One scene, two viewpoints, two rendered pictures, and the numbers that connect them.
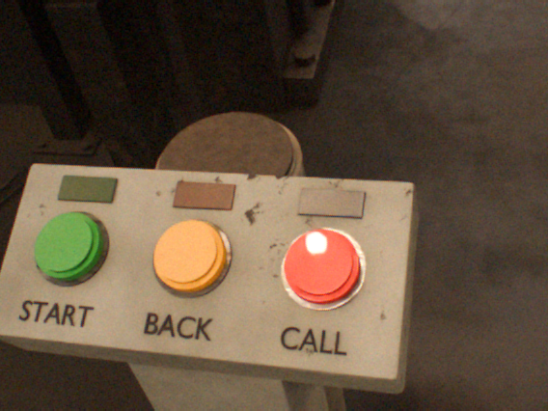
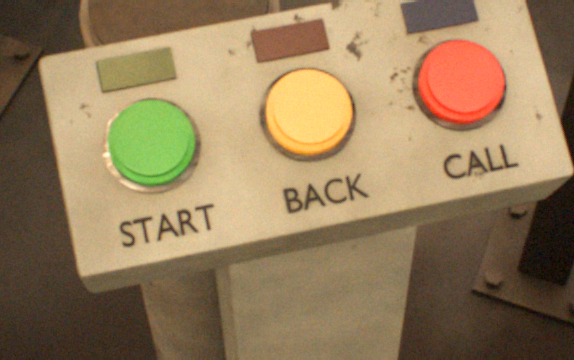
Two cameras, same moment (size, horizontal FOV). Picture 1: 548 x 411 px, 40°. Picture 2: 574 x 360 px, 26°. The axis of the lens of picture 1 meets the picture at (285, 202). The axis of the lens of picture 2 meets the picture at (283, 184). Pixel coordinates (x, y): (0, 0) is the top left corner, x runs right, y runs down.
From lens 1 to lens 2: 0.30 m
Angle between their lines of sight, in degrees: 22
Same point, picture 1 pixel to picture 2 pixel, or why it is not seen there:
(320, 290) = (476, 106)
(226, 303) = (368, 152)
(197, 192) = (281, 38)
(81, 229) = (166, 117)
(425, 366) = not seen: hidden behind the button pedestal
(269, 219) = (377, 47)
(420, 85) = not seen: outside the picture
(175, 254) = (297, 113)
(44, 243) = (126, 147)
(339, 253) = (479, 62)
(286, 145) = not seen: outside the picture
